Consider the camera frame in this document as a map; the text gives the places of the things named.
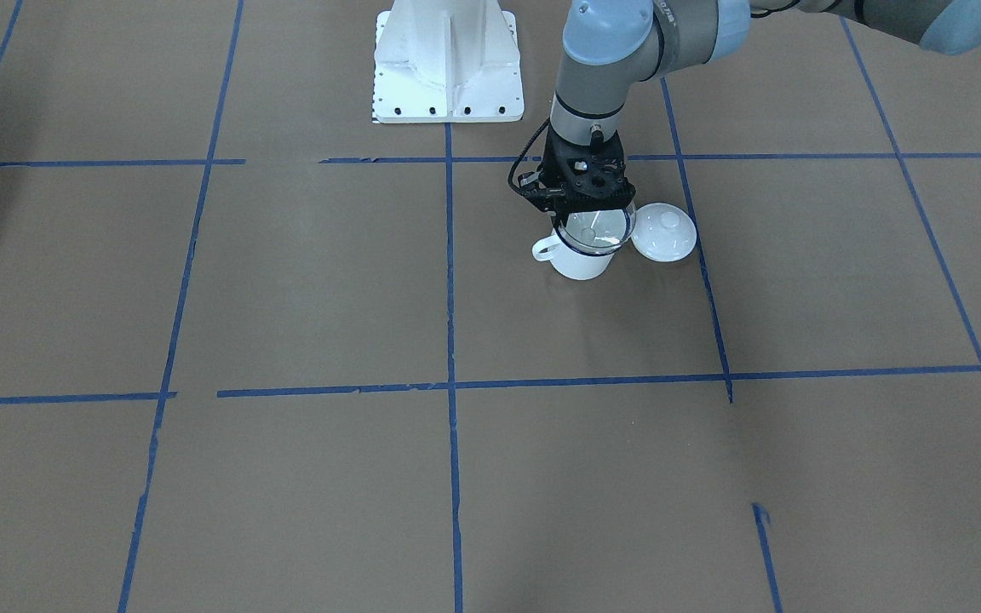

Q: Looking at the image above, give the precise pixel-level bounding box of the white ceramic lid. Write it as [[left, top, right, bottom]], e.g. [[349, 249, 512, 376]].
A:
[[630, 202, 697, 263]]

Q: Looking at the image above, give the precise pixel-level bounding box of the white enamel mug blue rim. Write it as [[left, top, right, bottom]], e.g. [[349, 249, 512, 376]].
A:
[[531, 230, 626, 282]]

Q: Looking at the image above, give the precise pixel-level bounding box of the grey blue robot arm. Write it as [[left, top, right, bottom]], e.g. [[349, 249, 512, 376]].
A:
[[509, 1, 981, 228]]

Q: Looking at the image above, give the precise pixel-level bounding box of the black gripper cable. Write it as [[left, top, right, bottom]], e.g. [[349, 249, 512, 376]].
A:
[[507, 119, 551, 193]]

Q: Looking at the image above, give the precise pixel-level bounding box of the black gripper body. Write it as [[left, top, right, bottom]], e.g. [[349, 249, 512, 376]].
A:
[[518, 124, 637, 224]]

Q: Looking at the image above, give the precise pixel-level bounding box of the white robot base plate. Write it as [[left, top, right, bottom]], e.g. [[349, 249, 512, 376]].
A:
[[371, 1, 525, 124]]

